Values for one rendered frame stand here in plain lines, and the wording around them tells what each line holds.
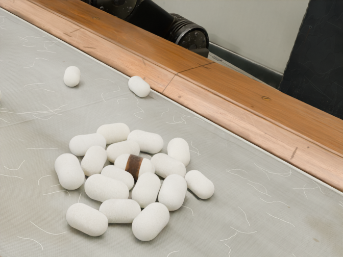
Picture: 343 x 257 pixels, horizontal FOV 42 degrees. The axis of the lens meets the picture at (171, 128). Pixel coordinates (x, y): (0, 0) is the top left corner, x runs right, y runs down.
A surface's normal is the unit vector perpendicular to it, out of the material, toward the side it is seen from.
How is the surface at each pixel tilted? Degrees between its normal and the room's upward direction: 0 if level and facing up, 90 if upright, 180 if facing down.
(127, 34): 0
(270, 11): 90
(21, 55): 0
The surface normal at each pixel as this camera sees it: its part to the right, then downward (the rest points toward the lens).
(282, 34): -0.65, 0.26
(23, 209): 0.18, -0.86
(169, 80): -0.33, -0.41
